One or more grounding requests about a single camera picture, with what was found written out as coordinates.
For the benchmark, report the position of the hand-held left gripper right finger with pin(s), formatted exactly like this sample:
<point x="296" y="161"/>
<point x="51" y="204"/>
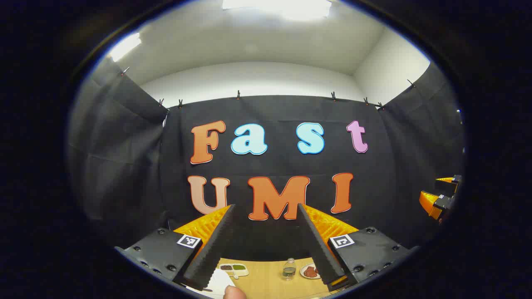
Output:
<point x="318" y="249"/>

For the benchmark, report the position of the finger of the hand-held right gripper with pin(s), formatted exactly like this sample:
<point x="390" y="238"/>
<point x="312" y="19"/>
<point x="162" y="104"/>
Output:
<point x="447" y="186"/>
<point x="442" y="203"/>

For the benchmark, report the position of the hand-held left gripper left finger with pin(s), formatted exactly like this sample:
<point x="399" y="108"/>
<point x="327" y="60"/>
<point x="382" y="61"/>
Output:
<point x="216" y="245"/>

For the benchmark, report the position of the white rice cooker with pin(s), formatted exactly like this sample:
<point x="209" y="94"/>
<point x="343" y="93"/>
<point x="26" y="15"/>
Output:
<point x="218" y="282"/>

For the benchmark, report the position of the red meat piece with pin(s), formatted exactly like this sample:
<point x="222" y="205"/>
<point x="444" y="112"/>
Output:
<point x="310" y="272"/>

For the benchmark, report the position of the white round plate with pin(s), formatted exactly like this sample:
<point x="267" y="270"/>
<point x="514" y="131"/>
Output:
<point x="304" y="275"/>

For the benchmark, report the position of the white divided dish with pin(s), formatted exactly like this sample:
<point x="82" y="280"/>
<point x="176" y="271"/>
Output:
<point x="234" y="273"/>

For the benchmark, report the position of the clear plastic water bottle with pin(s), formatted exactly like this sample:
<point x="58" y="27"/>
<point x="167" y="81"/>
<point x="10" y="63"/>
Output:
<point x="289" y="272"/>

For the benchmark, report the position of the ceiling light panel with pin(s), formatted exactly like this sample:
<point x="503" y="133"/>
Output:
<point x="124" y="47"/>

